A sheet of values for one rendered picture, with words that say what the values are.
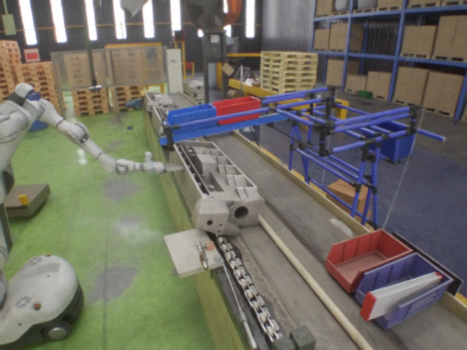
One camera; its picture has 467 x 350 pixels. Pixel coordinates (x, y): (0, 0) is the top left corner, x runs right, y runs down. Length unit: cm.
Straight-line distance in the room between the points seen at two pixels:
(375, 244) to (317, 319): 54
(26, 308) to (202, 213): 124
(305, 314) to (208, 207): 66
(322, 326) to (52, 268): 182
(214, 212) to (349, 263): 71
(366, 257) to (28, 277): 217
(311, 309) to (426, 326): 46
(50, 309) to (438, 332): 199
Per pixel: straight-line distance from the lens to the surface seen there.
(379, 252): 158
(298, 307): 124
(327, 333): 119
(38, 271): 236
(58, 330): 219
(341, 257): 143
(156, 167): 176
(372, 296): 108
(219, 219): 143
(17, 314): 209
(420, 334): 133
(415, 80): 1132
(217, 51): 828
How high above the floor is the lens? 170
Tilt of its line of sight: 25 degrees down
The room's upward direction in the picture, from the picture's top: straight up
